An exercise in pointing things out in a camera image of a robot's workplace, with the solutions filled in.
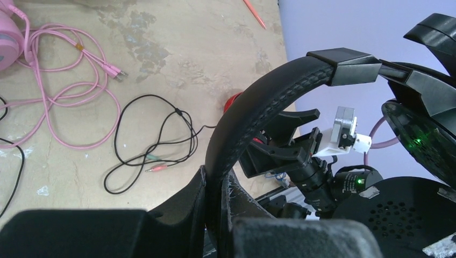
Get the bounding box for orange pencil stick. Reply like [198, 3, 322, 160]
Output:
[243, 0, 267, 30]

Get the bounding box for pink headphones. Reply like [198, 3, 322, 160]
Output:
[1, 1, 127, 149]

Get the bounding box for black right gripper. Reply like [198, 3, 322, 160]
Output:
[239, 109, 321, 178]

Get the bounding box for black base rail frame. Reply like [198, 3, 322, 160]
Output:
[255, 187, 312, 219]

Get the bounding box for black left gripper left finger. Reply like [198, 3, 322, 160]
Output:
[1, 167, 206, 257]

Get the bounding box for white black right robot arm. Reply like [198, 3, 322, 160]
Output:
[239, 106, 383, 215]

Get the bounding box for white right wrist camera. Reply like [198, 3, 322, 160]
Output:
[313, 106, 372, 157]

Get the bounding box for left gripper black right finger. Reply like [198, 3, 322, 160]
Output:
[218, 171, 383, 257]

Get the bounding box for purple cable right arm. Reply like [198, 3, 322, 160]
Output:
[362, 116, 400, 166]

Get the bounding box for red black headphones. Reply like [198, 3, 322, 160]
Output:
[223, 91, 265, 144]

